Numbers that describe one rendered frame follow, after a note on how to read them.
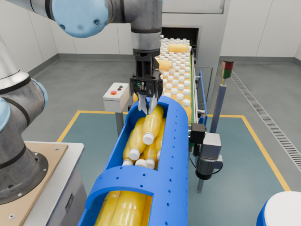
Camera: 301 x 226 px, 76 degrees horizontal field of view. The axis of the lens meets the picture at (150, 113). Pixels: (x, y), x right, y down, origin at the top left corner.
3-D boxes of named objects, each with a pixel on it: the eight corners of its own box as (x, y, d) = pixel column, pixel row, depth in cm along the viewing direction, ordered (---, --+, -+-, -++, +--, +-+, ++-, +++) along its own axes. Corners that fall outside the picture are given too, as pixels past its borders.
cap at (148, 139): (145, 132, 69) (144, 135, 68) (155, 135, 70) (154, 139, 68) (142, 139, 72) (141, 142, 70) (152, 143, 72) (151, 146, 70)
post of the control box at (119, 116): (125, 198, 176) (113, 105, 121) (126, 194, 179) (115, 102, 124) (129, 199, 175) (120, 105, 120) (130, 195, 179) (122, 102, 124)
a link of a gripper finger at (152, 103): (145, 123, 58) (144, 96, 53) (148, 112, 63) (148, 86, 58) (155, 123, 58) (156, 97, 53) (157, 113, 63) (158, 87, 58)
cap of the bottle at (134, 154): (129, 149, 71) (127, 152, 69) (139, 149, 70) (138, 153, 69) (130, 156, 73) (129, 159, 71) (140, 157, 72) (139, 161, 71)
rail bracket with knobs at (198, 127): (186, 144, 105) (187, 129, 100) (186, 136, 111) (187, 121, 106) (204, 146, 104) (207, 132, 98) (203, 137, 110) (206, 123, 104)
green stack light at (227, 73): (220, 77, 117) (222, 69, 114) (219, 73, 122) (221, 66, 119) (231, 78, 116) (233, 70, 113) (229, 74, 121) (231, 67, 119)
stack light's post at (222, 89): (197, 192, 182) (220, 85, 121) (196, 188, 185) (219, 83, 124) (201, 193, 181) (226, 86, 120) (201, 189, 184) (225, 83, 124)
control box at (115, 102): (105, 111, 115) (102, 96, 109) (115, 95, 131) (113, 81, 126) (121, 113, 113) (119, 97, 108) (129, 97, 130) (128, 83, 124)
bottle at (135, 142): (135, 115, 86) (124, 145, 70) (152, 116, 85) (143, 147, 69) (137, 128, 90) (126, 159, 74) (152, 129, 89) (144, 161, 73)
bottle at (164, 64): (146, 57, 139) (173, 58, 137) (148, 61, 146) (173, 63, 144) (145, 66, 138) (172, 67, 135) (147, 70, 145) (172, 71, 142)
